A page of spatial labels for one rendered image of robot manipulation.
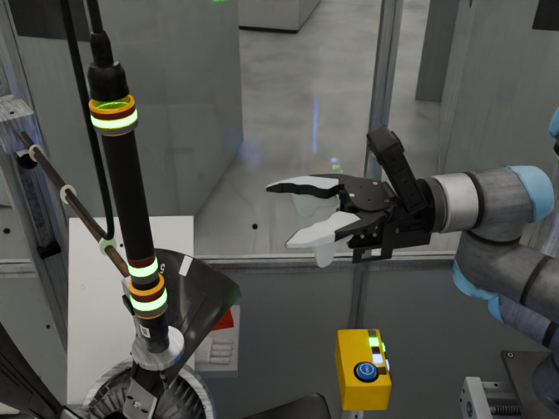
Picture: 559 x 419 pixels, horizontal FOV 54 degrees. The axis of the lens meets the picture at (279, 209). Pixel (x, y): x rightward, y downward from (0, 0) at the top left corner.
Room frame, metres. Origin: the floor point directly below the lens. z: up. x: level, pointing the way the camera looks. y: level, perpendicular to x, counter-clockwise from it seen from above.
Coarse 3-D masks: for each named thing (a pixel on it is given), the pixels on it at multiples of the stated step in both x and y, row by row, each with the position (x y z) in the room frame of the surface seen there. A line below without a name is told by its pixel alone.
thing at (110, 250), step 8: (24, 144) 0.91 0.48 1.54; (40, 160) 0.84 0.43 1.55; (48, 176) 0.80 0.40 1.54; (56, 184) 0.77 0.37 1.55; (72, 208) 0.70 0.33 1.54; (80, 216) 0.68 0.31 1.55; (88, 224) 0.65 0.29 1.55; (96, 240) 0.62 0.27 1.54; (112, 248) 0.60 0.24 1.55; (112, 256) 0.58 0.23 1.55; (120, 256) 0.58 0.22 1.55; (120, 264) 0.56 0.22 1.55; (120, 272) 0.56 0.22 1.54; (128, 272) 0.55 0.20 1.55
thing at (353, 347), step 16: (336, 336) 0.87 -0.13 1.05; (352, 336) 0.86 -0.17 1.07; (368, 336) 0.86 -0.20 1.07; (336, 352) 0.85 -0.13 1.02; (352, 352) 0.81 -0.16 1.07; (368, 352) 0.81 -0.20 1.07; (352, 368) 0.77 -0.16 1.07; (352, 384) 0.73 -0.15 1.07; (368, 384) 0.73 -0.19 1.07; (384, 384) 0.73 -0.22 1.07; (352, 400) 0.72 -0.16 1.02; (368, 400) 0.72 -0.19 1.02; (384, 400) 0.72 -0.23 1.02
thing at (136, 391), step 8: (136, 384) 0.58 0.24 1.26; (128, 392) 0.58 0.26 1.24; (136, 392) 0.57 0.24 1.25; (144, 392) 0.56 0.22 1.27; (128, 400) 0.57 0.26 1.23; (136, 400) 0.56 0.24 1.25; (144, 400) 0.55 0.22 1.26; (152, 400) 0.54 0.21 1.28; (128, 408) 0.56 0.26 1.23; (136, 408) 0.55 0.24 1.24; (144, 408) 0.54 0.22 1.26; (152, 408) 0.53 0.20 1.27; (128, 416) 0.55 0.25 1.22; (136, 416) 0.54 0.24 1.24; (144, 416) 0.53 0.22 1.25
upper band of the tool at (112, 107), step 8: (128, 96) 0.51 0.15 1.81; (96, 104) 0.51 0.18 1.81; (104, 104) 0.51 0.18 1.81; (112, 104) 0.52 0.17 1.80; (120, 104) 0.52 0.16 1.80; (128, 104) 0.49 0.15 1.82; (96, 112) 0.48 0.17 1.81; (104, 112) 0.47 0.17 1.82; (112, 112) 0.48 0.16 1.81; (112, 120) 0.48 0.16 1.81; (104, 128) 0.48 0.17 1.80; (112, 128) 0.48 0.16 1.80
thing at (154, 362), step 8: (128, 280) 0.53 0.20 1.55; (128, 288) 0.51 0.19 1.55; (128, 296) 0.52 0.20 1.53; (128, 304) 0.51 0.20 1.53; (136, 320) 0.50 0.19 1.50; (136, 328) 0.51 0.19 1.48; (176, 336) 0.51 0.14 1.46; (136, 344) 0.50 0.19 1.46; (144, 344) 0.50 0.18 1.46; (176, 344) 0.50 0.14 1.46; (184, 344) 0.50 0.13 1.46; (136, 352) 0.48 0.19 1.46; (144, 352) 0.48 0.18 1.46; (168, 352) 0.48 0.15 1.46; (176, 352) 0.48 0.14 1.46; (136, 360) 0.47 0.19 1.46; (144, 360) 0.47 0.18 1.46; (152, 360) 0.47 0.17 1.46; (160, 360) 0.47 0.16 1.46; (168, 360) 0.47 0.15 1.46; (176, 360) 0.48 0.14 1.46; (144, 368) 0.46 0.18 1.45; (152, 368) 0.46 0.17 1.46; (160, 368) 0.46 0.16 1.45
